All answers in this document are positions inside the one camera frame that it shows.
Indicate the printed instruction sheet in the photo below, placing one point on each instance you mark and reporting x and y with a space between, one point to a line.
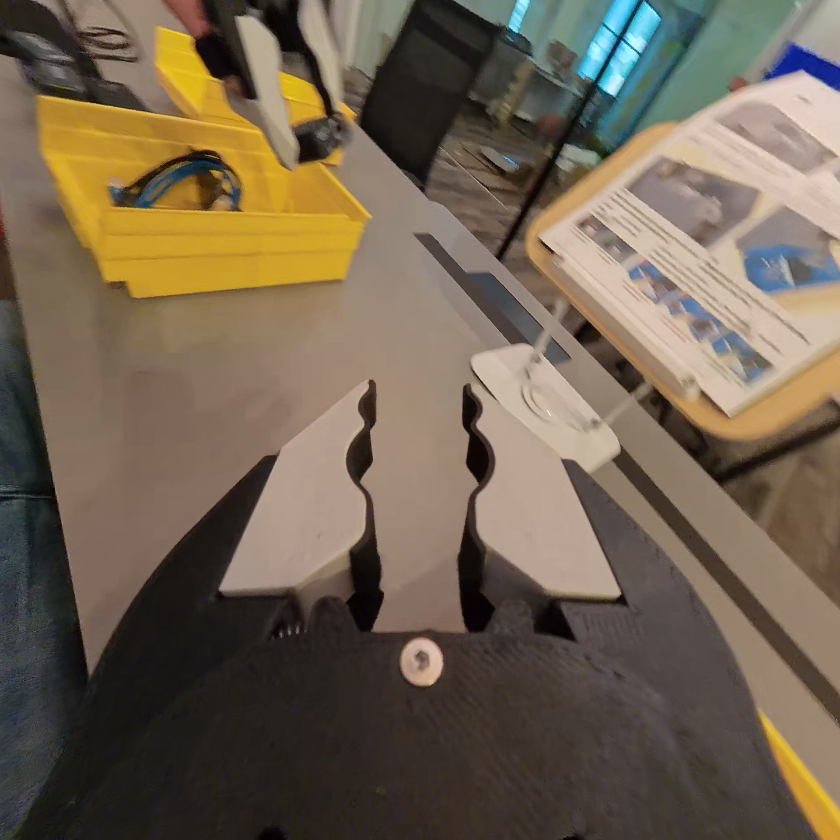
709 216

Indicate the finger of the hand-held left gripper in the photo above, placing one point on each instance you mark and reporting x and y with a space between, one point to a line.
321 52
266 85

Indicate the person's blue jeans leg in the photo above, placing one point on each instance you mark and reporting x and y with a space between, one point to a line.
33 525

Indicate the black device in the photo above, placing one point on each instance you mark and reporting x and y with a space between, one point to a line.
46 65

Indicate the person's left hand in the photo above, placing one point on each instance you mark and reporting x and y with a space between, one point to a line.
190 16

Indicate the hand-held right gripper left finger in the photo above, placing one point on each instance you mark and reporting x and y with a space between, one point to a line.
302 518

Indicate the yellow plastic bin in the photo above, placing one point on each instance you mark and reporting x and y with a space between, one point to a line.
229 262
807 787
190 85

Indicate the black office chair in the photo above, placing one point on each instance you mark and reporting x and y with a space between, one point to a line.
426 79

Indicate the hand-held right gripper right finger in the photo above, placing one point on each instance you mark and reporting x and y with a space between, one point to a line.
538 525

